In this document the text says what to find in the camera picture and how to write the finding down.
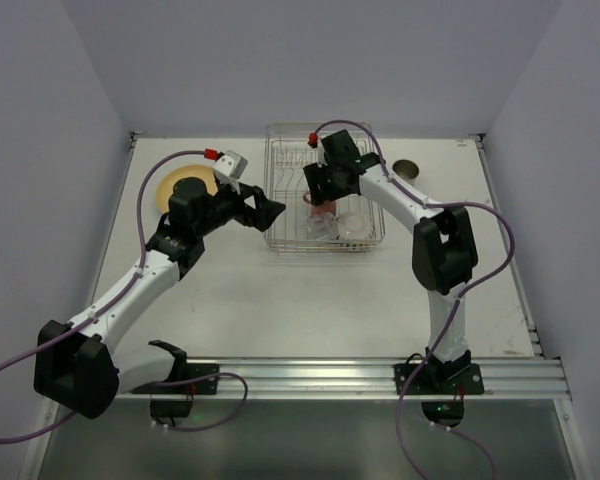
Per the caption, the white blue striped bowl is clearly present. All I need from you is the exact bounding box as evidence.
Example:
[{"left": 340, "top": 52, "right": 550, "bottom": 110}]
[{"left": 337, "top": 211, "right": 373, "bottom": 241}]

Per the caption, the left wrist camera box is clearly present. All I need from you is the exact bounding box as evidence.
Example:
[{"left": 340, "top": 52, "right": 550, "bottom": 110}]
[{"left": 212, "top": 150, "right": 248, "bottom": 194}]

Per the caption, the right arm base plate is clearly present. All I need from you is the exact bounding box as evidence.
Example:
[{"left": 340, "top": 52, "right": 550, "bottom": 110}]
[{"left": 392, "top": 349, "right": 484, "bottom": 426}]

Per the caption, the pink dotted mug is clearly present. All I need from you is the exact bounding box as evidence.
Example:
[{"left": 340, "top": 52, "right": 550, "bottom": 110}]
[{"left": 302, "top": 192, "right": 337, "bottom": 217}]

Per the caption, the wire dish rack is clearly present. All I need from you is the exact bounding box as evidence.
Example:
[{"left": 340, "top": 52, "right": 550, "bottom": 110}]
[{"left": 264, "top": 122, "right": 385, "bottom": 253}]

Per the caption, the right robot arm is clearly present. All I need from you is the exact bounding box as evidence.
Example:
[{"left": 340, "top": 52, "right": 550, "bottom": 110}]
[{"left": 304, "top": 130, "right": 478, "bottom": 365}]

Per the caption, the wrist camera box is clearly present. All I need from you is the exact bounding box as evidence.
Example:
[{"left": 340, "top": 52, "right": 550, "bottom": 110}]
[
  {"left": 212, "top": 150, "right": 248, "bottom": 194},
  {"left": 316, "top": 145, "right": 327, "bottom": 168}
]

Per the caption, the white brown mug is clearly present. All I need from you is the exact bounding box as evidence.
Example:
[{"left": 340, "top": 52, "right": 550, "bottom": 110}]
[{"left": 392, "top": 159, "right": 420, "bottom": 184}]

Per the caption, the yellow plate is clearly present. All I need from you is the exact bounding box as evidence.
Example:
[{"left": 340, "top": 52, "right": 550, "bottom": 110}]
[{"left": 154, "top": 163, "right": 220, "bottom": 214}]

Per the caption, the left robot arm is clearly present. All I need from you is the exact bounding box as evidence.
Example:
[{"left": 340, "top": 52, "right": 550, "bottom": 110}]
[{"left": 33, "top": 177, "right": 286, "bottom": 419}]

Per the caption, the clear glass cup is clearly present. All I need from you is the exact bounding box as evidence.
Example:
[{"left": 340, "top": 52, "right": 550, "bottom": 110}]
[{"left": 306, "top": 214, "right": 339, "bottom": 241}]

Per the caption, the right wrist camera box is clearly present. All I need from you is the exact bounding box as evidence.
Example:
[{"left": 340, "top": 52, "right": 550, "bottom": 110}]
[{"left": 316, "top": 145, "right": 327, "bottom": 168}]

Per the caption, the aluminium mounting rail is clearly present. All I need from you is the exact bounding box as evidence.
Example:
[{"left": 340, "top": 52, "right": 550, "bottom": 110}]
[{"left": 43, "top": 355, "right": 572, "bottom": 401}]

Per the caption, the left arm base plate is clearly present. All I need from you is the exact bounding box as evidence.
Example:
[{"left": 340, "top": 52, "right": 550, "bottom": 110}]
[{"left": 132, "top": 363, "right": 220, "bottom": 425}]

